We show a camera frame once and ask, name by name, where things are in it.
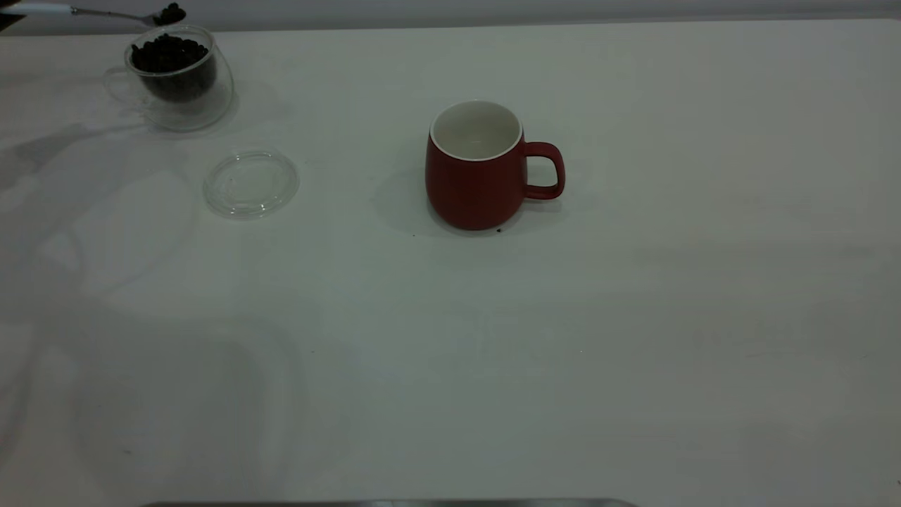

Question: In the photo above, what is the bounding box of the metal spoon pale blue handle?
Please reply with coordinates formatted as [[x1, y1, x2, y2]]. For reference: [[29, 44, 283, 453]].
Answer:
[[0, 2, 185, 27]]

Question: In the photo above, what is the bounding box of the clear glass saucer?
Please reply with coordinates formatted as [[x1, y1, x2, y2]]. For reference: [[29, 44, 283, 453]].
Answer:
[[203, 148, 301, 220]]

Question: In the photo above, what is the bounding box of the red ceramic mug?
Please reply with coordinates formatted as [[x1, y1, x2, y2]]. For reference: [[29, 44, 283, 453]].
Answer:
[[424, 101, 566, 232]]

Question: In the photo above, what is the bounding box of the dark coffee beans pile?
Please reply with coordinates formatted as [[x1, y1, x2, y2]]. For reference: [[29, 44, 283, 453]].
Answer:
[[130, 32, 217, 105]]

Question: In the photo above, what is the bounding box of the clear glass cup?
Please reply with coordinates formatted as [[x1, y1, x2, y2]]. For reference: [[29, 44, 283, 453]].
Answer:
[[103, 25, 234, 132]]

